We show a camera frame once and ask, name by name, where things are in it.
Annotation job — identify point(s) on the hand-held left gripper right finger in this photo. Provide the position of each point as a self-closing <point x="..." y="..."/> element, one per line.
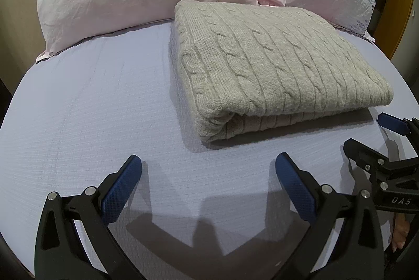
<point x="294" y="190"/>

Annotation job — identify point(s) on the person's right hand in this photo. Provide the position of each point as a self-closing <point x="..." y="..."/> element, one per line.
<point x="401" y="232"/>

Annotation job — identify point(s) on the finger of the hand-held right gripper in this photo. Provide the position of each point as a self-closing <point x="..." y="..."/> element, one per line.
<point x="360" y="150"/>
<point x="392" y="123"/>

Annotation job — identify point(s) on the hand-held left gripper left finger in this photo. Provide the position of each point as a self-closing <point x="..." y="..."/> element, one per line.
<point x="121" y="190"/>

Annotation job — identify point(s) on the lavender bed sheet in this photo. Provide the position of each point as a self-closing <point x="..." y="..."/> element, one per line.
<point x="98" y="110"/>

